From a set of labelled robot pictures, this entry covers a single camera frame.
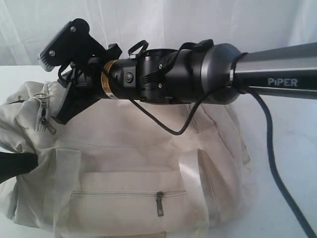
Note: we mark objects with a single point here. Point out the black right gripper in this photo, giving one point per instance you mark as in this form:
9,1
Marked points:
102,79

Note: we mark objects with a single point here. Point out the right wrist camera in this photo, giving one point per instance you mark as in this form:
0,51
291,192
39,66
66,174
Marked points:
72,43

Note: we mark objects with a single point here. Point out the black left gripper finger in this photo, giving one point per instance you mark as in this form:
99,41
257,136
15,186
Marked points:
14,164

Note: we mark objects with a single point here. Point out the cream fabric duffel bag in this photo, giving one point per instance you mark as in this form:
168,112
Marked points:
112,172

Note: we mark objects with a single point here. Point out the white backdrop curtain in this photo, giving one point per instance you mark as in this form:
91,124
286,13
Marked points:
26,26

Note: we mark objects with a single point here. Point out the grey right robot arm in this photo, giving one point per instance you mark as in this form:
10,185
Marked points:
212,74

